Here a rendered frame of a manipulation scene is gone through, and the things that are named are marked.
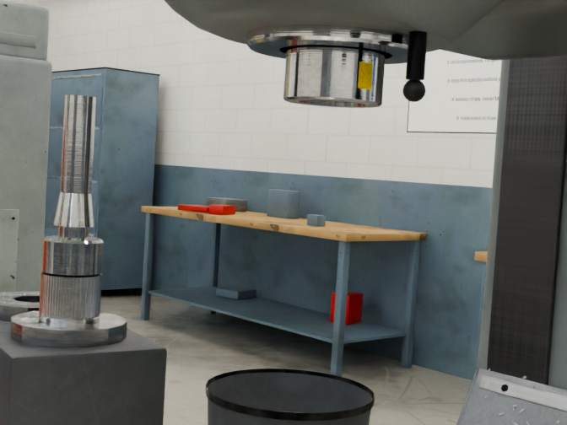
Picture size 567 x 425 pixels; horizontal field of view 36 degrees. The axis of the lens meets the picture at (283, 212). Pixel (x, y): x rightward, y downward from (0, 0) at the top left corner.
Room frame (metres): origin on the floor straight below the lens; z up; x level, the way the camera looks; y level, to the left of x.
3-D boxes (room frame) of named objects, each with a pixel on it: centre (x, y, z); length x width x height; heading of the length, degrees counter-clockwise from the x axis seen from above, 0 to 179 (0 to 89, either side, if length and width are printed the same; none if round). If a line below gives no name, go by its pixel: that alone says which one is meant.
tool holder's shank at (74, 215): (0.68, 0.16, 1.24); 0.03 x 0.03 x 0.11
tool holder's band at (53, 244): (0.68, 0.16, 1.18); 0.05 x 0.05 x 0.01
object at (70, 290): (0.68, 0.16, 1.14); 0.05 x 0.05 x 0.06
